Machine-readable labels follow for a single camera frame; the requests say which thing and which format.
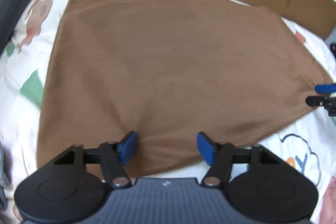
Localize brown printed t-shirt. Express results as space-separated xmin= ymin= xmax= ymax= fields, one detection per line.
xmin=37 ymin=0 xmax=332 ymax=177

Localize grey green garment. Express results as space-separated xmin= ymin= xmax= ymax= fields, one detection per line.
xmin=0 ymin=145 xmax=10 ymax=210

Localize person's left hand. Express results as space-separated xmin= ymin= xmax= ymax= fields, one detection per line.
xmin=13 ymin=204 xmax=22 ymax=222

